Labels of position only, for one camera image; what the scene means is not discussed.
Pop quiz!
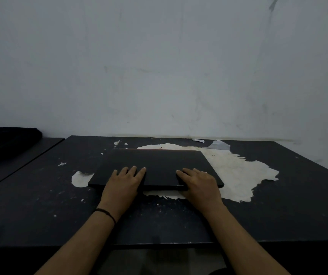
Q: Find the person's left forearm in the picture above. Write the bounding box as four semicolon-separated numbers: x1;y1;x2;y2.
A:
35;209;119;275

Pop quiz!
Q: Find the black laptop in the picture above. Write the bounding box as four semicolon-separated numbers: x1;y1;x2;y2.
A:
88;148;225;192

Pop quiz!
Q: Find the black fabric bag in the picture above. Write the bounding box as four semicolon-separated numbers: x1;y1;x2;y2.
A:
0;127;43;176

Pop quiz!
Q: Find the person's right forearm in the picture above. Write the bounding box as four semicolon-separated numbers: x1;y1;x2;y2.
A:
201;202;291;275

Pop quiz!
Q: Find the person's right hand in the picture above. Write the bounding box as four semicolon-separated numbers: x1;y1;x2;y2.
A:
176;168;225;213

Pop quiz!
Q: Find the person's left hand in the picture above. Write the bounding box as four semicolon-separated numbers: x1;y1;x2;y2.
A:
98;166;147;220

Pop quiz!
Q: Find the black wrist band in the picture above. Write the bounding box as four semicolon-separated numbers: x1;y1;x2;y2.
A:
93;208;117;226

